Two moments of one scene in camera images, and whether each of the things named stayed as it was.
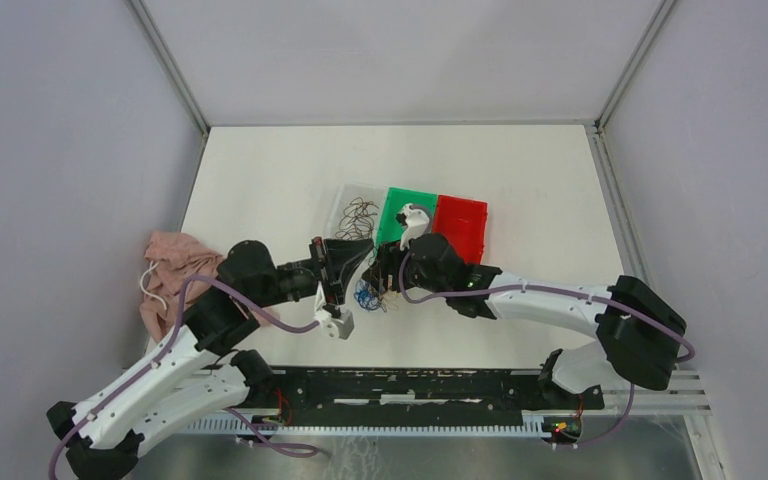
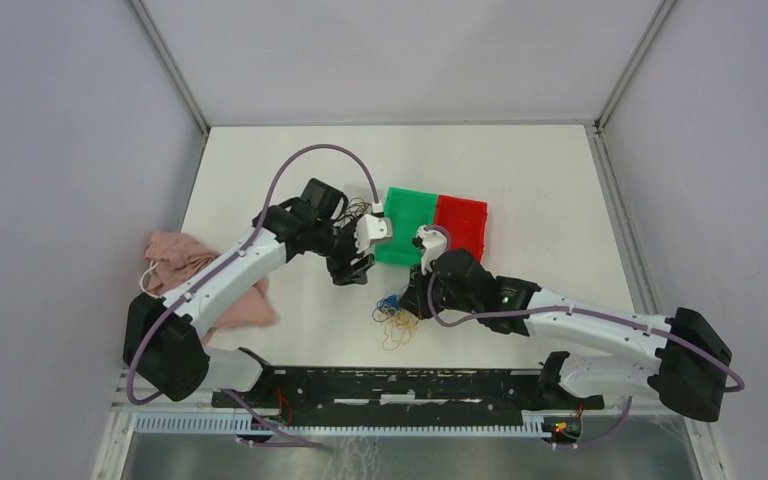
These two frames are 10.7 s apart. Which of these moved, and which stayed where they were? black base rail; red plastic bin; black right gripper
Moved: black right gripper
Stayed: black base rail; red plastic bin
